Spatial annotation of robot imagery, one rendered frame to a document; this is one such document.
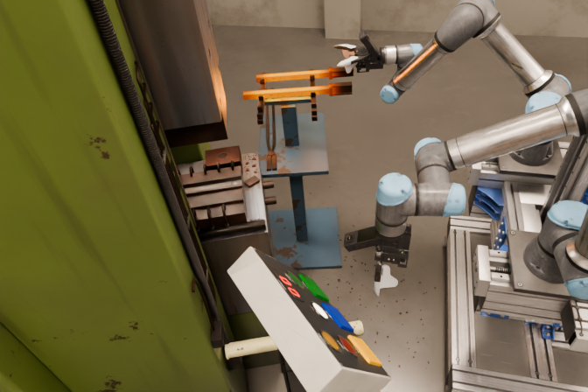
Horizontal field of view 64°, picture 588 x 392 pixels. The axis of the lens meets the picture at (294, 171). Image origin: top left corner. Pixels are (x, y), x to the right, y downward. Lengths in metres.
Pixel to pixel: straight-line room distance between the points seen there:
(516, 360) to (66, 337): 1.59
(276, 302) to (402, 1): 3.56
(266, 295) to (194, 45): 0.54
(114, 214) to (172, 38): 0.37
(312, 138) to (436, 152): 1.01
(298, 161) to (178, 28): 1.10
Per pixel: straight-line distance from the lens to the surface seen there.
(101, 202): 0.95
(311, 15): 4.44
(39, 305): 1.25
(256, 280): 1.04
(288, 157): 2.01
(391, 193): 1.04
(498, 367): 2.09
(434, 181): 1.11
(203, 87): 1.09
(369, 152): 3.07
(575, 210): 1.46
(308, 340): 0.95
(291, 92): 1.91
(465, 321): 2.12
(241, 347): 1.58
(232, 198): 1.47
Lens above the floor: 2.04
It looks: 44 degrees down
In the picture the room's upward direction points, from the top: 6 degrees counter-clockwise
